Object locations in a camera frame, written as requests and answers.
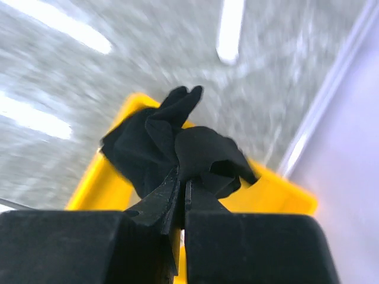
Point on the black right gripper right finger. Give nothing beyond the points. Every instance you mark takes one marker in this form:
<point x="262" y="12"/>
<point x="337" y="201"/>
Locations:
<point x="226" y="247"/>

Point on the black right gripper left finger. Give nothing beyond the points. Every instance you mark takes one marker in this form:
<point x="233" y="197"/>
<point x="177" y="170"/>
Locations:
<point x="138" y="245"/>

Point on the black underwear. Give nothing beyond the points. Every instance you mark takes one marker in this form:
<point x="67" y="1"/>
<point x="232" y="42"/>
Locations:
<point x="146" y="146"/>

